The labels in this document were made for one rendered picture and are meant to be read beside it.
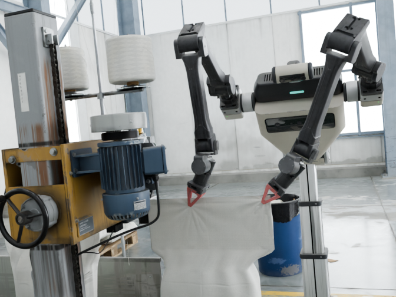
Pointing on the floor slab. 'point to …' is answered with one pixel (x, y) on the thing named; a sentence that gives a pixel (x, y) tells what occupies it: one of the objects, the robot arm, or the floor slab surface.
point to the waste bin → (284, 239)
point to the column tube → (40, 139)
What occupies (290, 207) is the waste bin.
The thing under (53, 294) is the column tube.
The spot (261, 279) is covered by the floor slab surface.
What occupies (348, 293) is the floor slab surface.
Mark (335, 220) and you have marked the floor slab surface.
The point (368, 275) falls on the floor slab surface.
